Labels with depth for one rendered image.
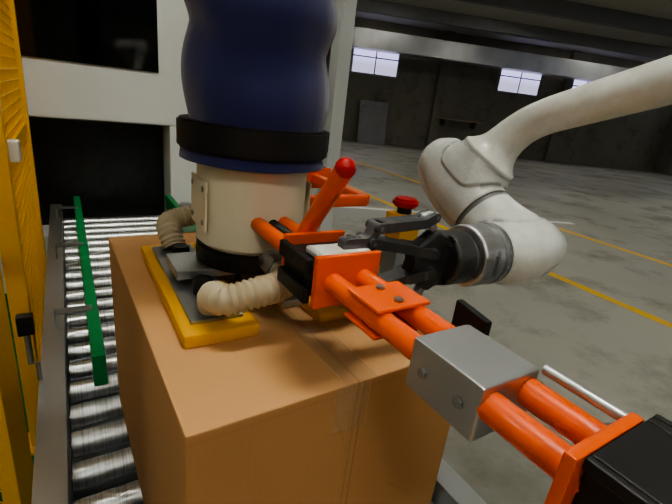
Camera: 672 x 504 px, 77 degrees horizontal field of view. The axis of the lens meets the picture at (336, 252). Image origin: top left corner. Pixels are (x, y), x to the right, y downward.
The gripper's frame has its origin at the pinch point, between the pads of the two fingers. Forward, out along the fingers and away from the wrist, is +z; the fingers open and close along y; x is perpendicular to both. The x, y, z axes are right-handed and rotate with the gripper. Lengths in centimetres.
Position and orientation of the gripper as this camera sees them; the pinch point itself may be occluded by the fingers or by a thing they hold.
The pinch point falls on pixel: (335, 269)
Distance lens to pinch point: 48.4
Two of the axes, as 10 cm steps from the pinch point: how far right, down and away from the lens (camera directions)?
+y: -1.2, 9.4, 3.3
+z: -8.5, 0.7, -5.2
